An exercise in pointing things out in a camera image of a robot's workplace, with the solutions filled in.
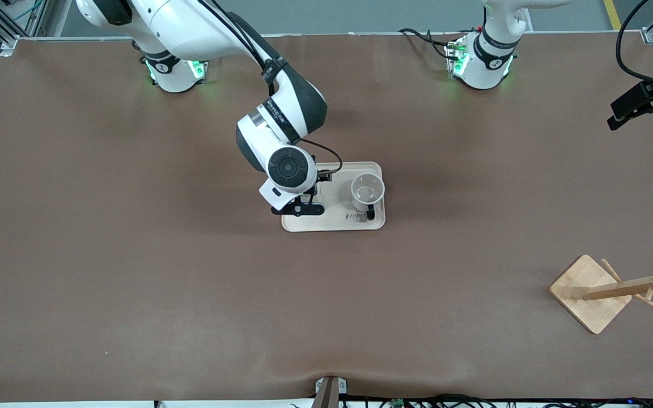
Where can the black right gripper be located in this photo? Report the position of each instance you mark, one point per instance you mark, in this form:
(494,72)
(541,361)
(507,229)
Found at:
(319,178)

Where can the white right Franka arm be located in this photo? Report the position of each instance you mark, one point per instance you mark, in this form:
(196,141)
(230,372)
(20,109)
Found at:
(202,28)

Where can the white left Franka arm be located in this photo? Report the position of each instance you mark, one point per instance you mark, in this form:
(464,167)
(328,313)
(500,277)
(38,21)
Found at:
(482,62)

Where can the cream tray with rabbit print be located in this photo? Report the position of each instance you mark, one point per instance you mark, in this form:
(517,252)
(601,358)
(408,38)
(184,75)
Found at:
(332,218)

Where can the brown table mat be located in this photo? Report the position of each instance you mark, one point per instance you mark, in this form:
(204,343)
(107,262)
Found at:
(247,311)

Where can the wooden mug stand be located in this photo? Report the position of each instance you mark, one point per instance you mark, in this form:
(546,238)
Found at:
(590,294)

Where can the table edge clamp bracket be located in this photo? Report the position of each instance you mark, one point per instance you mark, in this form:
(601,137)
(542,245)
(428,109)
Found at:
(329,392)

